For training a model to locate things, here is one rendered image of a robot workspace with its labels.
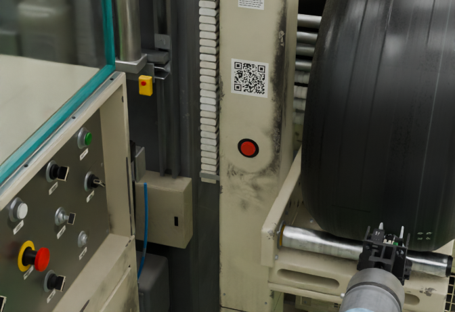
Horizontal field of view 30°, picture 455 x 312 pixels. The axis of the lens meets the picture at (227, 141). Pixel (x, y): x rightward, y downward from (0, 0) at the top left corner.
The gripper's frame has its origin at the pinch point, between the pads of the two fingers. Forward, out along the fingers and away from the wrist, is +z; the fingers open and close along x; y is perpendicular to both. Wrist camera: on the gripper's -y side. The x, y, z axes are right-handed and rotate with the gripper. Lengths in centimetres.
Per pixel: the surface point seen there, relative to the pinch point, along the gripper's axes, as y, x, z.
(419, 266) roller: -10.9, -5.2, 12.1
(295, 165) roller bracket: -3.4, 25.2, 33.1
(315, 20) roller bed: 24, 28, 57
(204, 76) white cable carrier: 20.3, 41.7, 16.9
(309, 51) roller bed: 16, 29, 57
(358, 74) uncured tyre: 31.2, 8.8, -1.4
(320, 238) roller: -9.1, 14.8, 12.7
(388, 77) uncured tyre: 31.3, 3.7, -1.4
